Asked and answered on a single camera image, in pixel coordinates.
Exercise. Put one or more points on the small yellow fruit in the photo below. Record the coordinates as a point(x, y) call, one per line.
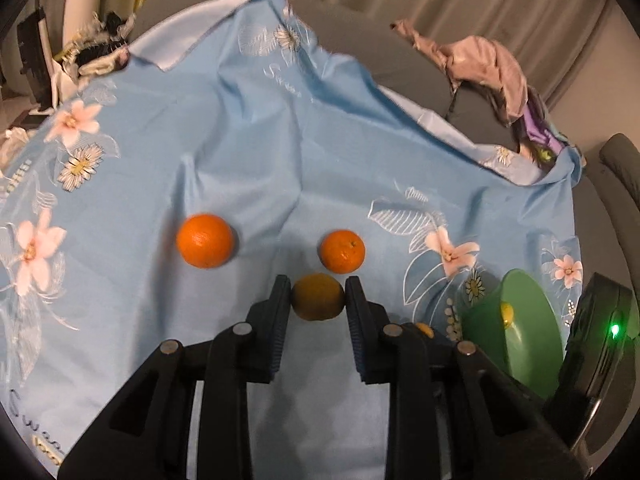
point(426, 329)
point(318, 297)

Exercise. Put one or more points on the pink-grey crumpled garment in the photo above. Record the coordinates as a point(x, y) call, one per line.
point(476, 60)

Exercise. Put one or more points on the light blue floral cloth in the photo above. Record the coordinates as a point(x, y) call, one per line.
point(162, 201)

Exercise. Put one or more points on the black white clutter pile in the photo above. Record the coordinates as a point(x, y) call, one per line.
point(95, 50)

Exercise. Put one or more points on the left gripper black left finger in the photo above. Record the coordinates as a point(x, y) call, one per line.
point(143, 432)

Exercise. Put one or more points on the green plastic bowl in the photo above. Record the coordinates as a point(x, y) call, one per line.
point(529, 351)

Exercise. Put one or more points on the orange mandarin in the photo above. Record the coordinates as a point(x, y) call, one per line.
point(205, 241)
point(342, 251)

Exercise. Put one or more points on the white cylindrical lamp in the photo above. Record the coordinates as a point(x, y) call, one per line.
point(78, 16)

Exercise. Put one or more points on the yellow-green fruit in bowl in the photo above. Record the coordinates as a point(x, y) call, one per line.
point(507, 313)

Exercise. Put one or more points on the left orange mandarin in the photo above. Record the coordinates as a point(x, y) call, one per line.
point(205, 241)

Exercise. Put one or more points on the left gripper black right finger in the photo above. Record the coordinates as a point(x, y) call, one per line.
point(450, 402)

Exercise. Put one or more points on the right orange mandarin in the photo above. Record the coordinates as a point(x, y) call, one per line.
point(342, 251)

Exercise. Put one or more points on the purple folded garment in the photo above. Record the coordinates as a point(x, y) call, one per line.
point(538, 134)

